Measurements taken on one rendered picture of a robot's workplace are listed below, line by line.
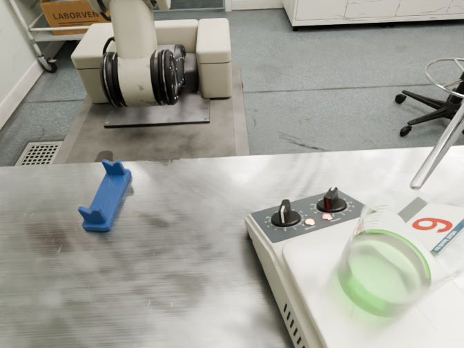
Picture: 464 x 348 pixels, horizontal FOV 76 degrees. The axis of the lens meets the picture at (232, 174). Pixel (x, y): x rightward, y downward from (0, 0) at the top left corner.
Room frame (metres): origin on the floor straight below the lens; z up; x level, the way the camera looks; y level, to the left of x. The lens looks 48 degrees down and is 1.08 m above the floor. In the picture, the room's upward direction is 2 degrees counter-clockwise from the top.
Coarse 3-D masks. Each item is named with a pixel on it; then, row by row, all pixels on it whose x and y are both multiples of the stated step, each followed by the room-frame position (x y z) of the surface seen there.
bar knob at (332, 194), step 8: (328, 192) 0.20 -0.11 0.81; (336, 192) 0.20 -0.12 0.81; (320, 200) 0.20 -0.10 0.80; (328, 200) 0.19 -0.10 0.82; (336, 200) 0.20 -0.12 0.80; (344, 200) 0.20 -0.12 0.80; (320, 208) 0.19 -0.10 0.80; (328, 208) 0.18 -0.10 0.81; (336, 208) 0.18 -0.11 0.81; (344, 208) 0.18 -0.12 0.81
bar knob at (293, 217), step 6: (282, 204) 0.19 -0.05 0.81; (288, 204) 0.19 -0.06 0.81; (282, 210) 0.18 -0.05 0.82; (288, 210) 0.18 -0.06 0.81; (276, 216) 0.18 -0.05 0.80; (282, 216) 0.17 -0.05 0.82; (288, 216) 0.17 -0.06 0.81; (294, 216) 0.18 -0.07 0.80; (276, 222) 0.17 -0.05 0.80; (282, 222) 0.17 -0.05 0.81; (288, 222) 0.17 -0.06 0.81; (294, 222) 0.17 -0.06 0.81
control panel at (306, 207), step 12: (300, 204) 0.20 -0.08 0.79; (312, 204) 0.20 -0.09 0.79; (348, 204) 0.19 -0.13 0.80; (360, 204) 0.19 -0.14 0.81; (252, 216) 0.19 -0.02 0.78; (264, 216) 0.19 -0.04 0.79; (300, 216) 0.18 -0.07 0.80; (312, 216) 0.18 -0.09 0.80; (336, 216) 0.17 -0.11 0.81; (348, 216) 0.17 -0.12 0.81; (264, 228) 0.17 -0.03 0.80; (276, 228) 0.16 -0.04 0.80; (288, 228) 0.16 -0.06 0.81; (300, 228) 0.16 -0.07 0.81; (312, 228) 0.16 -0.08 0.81; (324, 228) 0.15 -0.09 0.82; (276, 240) 0.14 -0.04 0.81
